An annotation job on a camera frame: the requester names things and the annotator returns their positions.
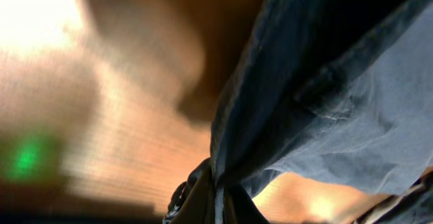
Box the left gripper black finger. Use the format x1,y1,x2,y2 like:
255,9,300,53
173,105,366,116
162,158,214,224

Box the dark blue denim shorts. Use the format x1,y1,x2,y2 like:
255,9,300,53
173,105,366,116
198,0,432,223

